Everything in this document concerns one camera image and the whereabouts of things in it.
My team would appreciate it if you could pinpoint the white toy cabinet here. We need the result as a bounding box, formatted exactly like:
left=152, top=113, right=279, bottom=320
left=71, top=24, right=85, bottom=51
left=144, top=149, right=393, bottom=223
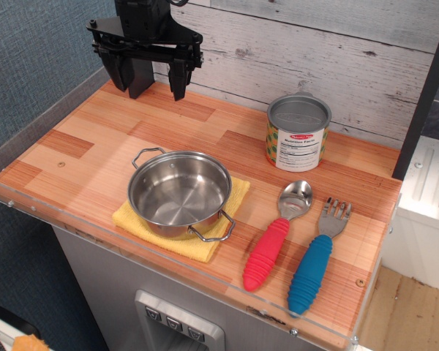
left=381, top=137, right=439, bottom=289

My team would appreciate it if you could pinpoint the silver metal pot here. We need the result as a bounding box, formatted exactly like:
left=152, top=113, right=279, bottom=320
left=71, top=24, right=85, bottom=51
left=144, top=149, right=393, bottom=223
left=127, top=147, right=236, bottom=243

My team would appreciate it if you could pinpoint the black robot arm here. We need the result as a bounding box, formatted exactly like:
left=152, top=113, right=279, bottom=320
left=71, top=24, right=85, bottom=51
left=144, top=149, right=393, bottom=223
left=86, top=1, right=203, bottom=101

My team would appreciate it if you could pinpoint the grey toy fridge cabinet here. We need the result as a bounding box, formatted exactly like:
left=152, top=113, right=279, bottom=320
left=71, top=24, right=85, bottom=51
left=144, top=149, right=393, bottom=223
left=53, top=227, right=317, bottom=350

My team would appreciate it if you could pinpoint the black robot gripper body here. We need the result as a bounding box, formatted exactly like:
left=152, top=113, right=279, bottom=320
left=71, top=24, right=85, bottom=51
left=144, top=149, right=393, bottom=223
left=86, top=16, right=203, bottom=69

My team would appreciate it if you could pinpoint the red handled metal spoon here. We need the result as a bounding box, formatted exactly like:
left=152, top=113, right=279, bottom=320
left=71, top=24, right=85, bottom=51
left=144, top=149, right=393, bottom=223
left=242, top=180, right=313, bottom=292

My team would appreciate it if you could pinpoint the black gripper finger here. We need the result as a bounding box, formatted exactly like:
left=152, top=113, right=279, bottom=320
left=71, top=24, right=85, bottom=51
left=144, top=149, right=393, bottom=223
left=168, top=51, right=202, bottom=101
left=99, top=48, right=132, bottom=91

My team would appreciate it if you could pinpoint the silver dispenser button panel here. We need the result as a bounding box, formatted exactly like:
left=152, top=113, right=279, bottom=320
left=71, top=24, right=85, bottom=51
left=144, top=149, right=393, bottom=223
left=135, top=290, right=225, bottom=350

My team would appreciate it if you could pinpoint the dark vertical post left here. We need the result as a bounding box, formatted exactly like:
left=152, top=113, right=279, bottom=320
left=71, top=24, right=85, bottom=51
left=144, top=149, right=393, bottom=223
left=129, top=58, right=154, bottom=99

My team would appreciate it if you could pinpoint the orange object bottom left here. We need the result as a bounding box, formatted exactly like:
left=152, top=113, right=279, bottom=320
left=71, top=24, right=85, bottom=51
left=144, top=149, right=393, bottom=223
left=12, top=334, right=50, bottom=351

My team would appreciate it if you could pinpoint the blue handled metal fork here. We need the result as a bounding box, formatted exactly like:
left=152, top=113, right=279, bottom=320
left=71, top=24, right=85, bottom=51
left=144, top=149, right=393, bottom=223
left=287, top=197, right=352, bottom=314

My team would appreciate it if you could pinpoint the toy food can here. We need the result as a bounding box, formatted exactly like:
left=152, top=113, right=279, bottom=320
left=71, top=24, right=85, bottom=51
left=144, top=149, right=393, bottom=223
left=266, top=92, right=331, bottom=173

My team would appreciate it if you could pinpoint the dark vertical post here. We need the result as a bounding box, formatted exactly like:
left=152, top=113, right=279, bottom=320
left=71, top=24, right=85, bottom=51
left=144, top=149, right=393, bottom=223
left=391, top=42, right=439, bottom=181
left=129, top=58, right=154, bottom=99

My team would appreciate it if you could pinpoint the yellow cloth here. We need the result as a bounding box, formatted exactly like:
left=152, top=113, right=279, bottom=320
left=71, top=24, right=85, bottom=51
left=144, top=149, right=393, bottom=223
left=111, top=176, right=251, bottom=264

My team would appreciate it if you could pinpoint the dark vertical post right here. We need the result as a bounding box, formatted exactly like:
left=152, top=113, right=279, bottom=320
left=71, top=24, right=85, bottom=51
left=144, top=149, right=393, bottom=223
left=391, top=42, right=439, bottom=181

